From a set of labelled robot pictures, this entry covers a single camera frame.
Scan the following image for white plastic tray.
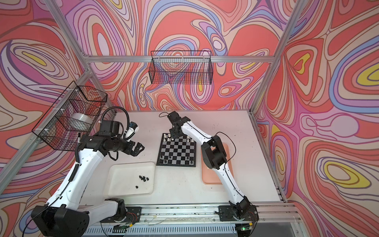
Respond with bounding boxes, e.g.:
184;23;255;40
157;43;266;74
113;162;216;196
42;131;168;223
104;162;156;198

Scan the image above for black wire basket back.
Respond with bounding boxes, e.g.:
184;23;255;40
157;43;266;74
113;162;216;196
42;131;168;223
149;50;213;85

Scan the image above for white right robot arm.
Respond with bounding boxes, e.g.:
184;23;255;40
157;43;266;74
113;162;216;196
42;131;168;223
167;111;259;222

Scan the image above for black wire basket left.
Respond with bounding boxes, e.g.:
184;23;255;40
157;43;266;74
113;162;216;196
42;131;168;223
32;82;108;151

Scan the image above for black chess pieces in tray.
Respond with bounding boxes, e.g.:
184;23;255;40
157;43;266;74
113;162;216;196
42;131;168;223
135;175;150;189

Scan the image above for silver tape roll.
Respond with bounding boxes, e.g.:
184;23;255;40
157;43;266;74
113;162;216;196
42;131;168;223
71;113;93;124

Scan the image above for black and grey chessboard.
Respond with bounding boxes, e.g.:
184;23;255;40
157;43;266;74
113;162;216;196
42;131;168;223
157;133;197;167

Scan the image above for black wire basket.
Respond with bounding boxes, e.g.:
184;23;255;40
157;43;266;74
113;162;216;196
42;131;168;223
149;50;213;85
32;82;108;151

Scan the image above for pink plastic tray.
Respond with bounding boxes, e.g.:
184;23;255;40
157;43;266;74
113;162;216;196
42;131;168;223
201;142;235;185

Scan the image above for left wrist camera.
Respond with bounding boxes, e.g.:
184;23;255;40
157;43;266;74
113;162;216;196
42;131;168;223
125;121;139;139

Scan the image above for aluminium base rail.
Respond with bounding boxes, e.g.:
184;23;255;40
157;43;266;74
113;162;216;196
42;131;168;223
127;202;303;225

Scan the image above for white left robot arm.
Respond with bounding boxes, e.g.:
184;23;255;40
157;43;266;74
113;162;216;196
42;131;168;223
31;120;145;237

